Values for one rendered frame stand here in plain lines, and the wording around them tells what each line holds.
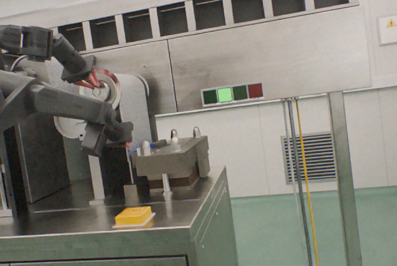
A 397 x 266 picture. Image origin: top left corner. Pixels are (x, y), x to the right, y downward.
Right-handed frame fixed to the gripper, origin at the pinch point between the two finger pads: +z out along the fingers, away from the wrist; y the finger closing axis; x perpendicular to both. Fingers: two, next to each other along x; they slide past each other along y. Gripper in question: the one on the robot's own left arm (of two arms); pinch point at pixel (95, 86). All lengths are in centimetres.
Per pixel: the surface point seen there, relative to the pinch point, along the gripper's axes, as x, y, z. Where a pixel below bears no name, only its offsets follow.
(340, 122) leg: 9, 74, 65
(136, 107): 3.7, 3.8, 19.1
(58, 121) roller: -3.6, -18.8, 8.0
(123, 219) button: -41.9, 11.2, 5.6
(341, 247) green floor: -8, 69, 206
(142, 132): -1.7, 2.8, 26.9
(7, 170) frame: -21.3, -30.1, 4.2
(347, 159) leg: -4, 74, 75
